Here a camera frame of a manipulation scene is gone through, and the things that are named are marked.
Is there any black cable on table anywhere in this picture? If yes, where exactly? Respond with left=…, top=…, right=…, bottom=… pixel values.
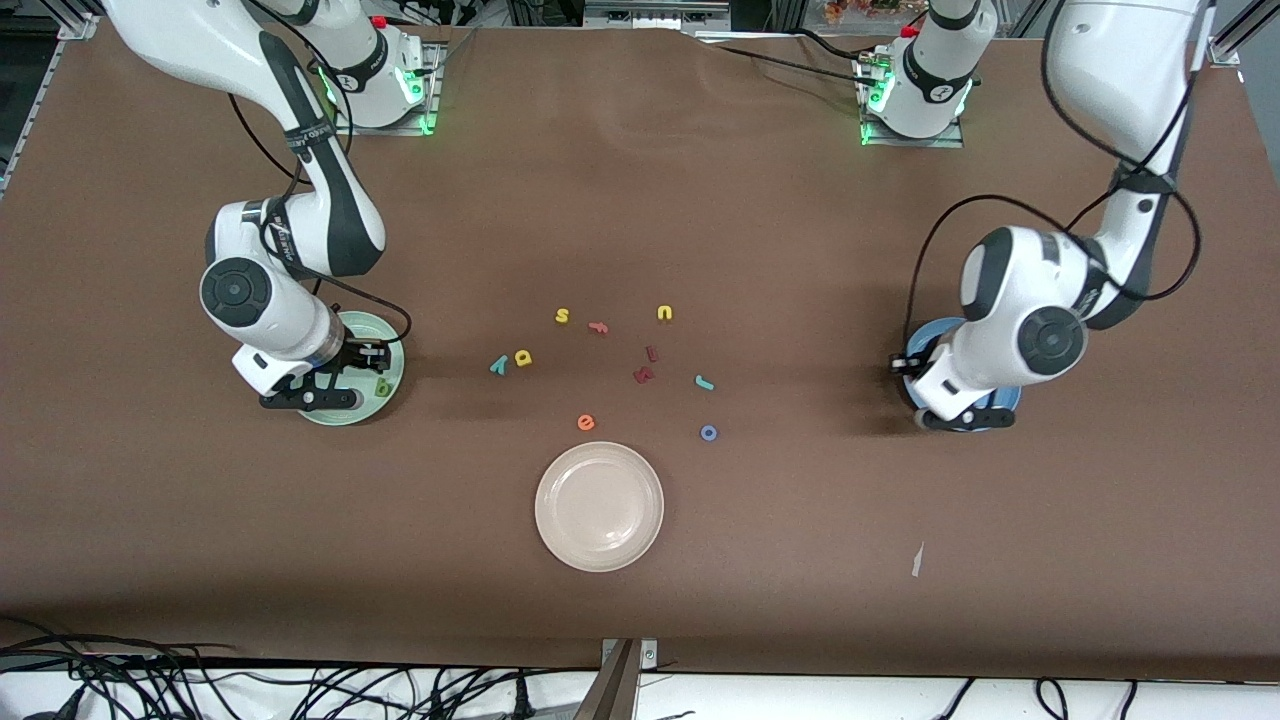
left=690, top=28, right=881, bottom=86

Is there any aluminium frame rail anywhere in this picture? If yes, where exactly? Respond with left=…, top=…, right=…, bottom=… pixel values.
left=0, top=15, right=96, bottom=193

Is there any green plate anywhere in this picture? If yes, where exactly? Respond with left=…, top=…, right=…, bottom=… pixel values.
left=295, top=311, right=406, bottom=427

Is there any blue plate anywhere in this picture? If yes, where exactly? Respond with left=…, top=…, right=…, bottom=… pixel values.
left=905, top=317, right=1023, bottom=433

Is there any aluminium frame profile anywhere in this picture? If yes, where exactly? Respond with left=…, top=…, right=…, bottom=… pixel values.
left=1205, top=0, right=1280, bottom=67

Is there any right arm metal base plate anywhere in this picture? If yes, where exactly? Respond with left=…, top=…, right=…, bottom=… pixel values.
left=333, top=40, right=442, bottom=137

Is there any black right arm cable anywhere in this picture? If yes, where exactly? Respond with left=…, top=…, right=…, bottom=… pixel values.
left=228, top=0, right=413, bottom=351

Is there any beige plate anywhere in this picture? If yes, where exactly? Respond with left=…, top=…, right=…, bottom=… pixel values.
left=534, top=441, right=665, bottom=573

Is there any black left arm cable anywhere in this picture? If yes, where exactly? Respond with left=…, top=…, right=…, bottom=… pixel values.
left=905, top=0, right=1216, bottom=346

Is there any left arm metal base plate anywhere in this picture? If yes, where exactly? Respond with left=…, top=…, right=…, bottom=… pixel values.
left=858, top=50, right=966, bottom=149

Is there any black cable tangle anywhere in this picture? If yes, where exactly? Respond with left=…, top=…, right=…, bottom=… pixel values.
left=0, top=618, right=561, bottom=720

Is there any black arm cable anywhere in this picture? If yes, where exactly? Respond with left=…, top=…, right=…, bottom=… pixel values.
left=905, top=0, right=1216, bottom=346
left=228, top=0, right=413, bottom=351

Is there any grey metal box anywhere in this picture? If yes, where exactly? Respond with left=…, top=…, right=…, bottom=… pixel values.
left=583, top=0, right=731, bottom=31

